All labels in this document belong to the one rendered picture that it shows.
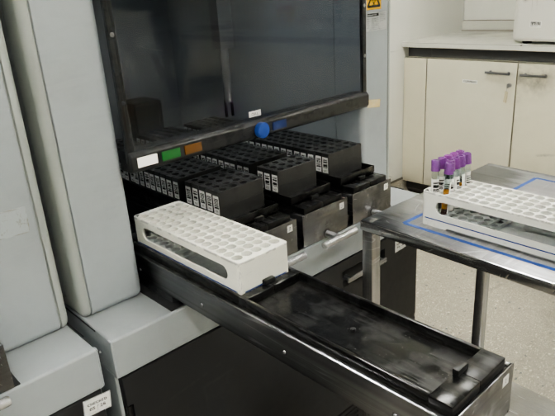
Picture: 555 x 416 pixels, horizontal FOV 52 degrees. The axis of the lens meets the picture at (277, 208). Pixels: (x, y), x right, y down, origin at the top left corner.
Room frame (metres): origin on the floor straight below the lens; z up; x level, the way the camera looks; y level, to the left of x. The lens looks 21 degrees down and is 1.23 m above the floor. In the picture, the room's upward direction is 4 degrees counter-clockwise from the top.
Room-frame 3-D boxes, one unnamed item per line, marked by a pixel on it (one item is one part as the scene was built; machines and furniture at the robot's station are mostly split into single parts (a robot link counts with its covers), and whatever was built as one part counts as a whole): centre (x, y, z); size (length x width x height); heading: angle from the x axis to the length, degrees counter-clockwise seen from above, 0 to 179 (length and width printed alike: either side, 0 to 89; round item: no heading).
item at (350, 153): (1.25, -0.15, 0.85); 0.12 x 0.02 x 0.06; 131
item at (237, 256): (0.87, 0.12, 0.83); 0.30 x 0.10 x 0.06; 42
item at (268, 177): (1.16, -0.02, 0.85); 0.12 x 0.02 x 0.06; 131
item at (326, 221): (1.32, 0.12, 0.78); 0.73 x 0.14 x 0.09; 42
